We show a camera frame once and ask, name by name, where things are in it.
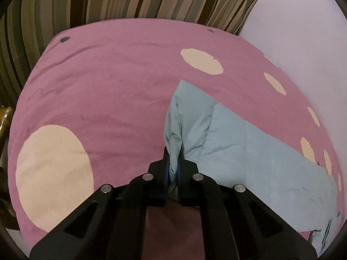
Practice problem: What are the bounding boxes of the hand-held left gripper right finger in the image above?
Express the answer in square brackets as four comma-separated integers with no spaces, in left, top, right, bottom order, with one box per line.
[177,154,318,260]

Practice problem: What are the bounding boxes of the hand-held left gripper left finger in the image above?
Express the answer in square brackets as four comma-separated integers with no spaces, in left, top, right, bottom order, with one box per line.
[29,146,170,260]

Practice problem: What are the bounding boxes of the light blue puffer jacket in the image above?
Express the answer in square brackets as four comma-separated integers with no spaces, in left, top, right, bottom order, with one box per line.
[163,80,341,253]

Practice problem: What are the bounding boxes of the pink bedsheet with cream dots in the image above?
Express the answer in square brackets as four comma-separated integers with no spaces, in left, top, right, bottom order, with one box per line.
[8,18,342,260]

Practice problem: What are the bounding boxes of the yellow-brown wooden object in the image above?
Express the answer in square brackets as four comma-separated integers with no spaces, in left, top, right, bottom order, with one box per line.
[0,106,15,141]

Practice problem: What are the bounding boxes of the striped cushion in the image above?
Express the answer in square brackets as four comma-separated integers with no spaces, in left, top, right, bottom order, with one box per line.
[0,0,260,109]

